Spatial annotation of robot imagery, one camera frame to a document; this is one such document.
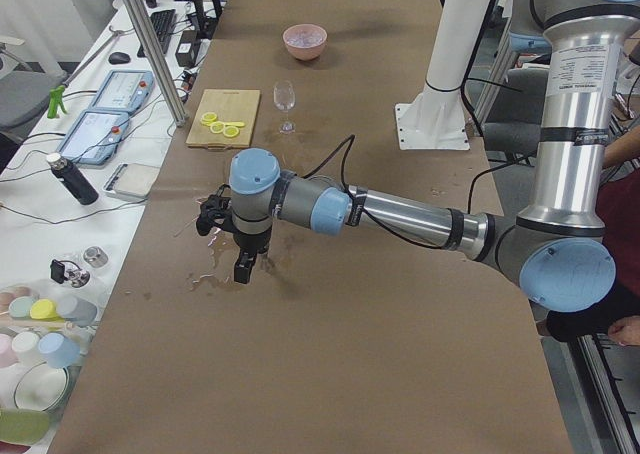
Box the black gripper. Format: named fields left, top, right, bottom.
left=233, top=228, right=271, bottom=284

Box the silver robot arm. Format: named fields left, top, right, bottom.
left=222, top=0, right=639, bottom=312

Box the clear wine glass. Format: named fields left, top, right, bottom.
left=273, top=80, right=296, bottom=134

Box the pink bowl of ice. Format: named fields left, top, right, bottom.
left=282, top=24, right=328, bottom=61

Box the yellow lemon slice near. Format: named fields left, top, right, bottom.
left=222, top=126, right=240, bottom=138

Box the yellow lemon slice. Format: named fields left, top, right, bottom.
left=222, top=126, right=240, bottom=138
left=200, top=112, right=218, bottom=126
left=209, top=121, right=225, bottom=134

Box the yellow lemon slice middle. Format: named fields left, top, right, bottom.
left=209, top=121, right=225, bottom=134

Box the white kitchen scale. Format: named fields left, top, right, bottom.
left=103, top=163, right=160, bottom=201

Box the yellow lemon slice far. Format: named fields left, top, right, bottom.
left=200, top=112, right=218, bottom=126

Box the small steel cup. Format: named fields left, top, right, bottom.
left=82, top=246, right=109, bottom=269

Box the bamboo cutting board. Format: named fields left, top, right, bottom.
left=186, top=89, right=261, bottom=150

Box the grey cup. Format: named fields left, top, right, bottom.
left=56, top=295, right=98, bottom=327

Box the black water bottle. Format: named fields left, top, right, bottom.
left=46, top=152, right=99, bottom=205

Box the lower blue teach pendant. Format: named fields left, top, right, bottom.
left=57, top=109, right=130, bottom=167

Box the blue teach pendant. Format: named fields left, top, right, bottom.
left=90, top=69, right=154, bottom=114
left=57, top=109, right=130, bottom=167

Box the upper blue teach pendant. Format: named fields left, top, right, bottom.
left=90, top=69, right=154, bottom=114

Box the light blue cup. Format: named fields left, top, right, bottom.
left=38, top=332, right=80, bottom=368

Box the yellow cup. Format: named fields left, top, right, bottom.
left=29, top=298, right=61, bottom=321

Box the black power adapter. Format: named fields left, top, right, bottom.
left=175, top=30, right=201, bottom=68

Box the mint green cup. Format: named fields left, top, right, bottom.
left=9, top=296, right=36, bottom=320

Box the white cup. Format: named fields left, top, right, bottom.
left=11, top=331, right=44, bottom=367

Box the black computer mouse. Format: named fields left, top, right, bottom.
left=108, top=52, right=131, bottom=65

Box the white bowl green rim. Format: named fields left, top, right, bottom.
left=13, top=363, right=70, bottom=411

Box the green toy figure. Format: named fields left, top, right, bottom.
left=47, top=84, right=67, bottom=119

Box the black keyboard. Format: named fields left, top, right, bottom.
left=150, top=9, right=177, bottom=54

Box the green plate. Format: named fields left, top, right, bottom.
left=1, top=408, right=51, bottom=446

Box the person in red hoodie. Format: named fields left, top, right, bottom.
left=538, top=128, right=640, bottom=348

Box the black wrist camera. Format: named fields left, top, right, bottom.
left=196, top=194, right=234, bottom=236

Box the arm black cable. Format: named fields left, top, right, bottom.
left=279, top=134, right=521, bottom=248

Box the white camera post base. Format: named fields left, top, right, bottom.
left=395, top=0, right=495, bottom=151

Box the aluminium frame post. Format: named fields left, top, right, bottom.
left=122, top=0, right=187, bottom=127

